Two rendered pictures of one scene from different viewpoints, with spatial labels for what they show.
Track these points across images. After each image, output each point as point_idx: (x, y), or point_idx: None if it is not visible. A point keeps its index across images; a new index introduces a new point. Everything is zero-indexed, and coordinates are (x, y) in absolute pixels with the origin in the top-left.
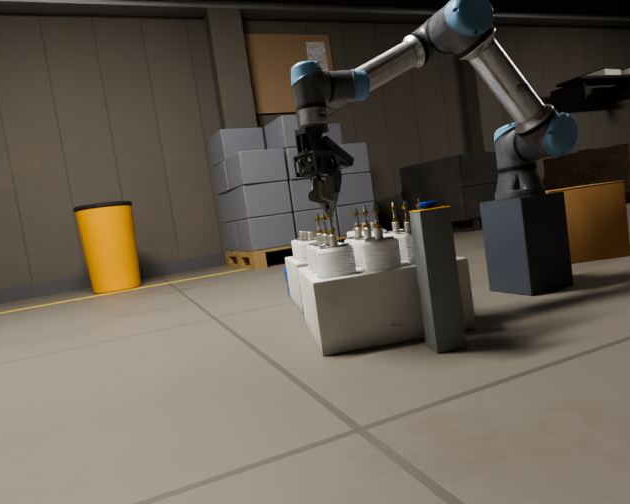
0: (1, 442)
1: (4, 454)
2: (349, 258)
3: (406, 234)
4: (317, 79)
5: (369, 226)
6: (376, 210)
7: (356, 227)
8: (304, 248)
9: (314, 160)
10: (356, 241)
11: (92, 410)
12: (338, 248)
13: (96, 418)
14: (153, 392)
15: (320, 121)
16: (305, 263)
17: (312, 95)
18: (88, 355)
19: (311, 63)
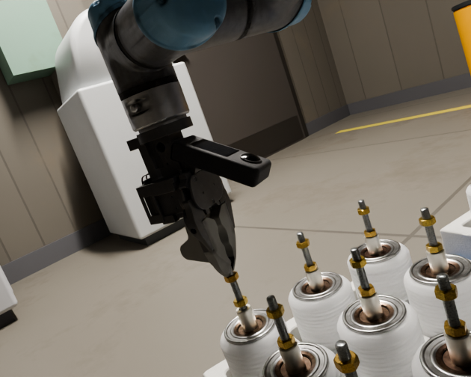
0: (102, 350)
1: (82, 367)
2: (241, 370)
3: (418, 372)
4: (105, 43)
5: (366, 295)
6: (268, 313)
7: (427, 250)
8: (468, 200)
9: (143, 203)
10: (342, 312)
11: (138, 354)
12: (223, 345)
13: (120, 369)
14: (164, 365)
15: (137, 128)
16: (454, 233)
17: (113, 79)
18: (272, 251)
19: (89, 13)
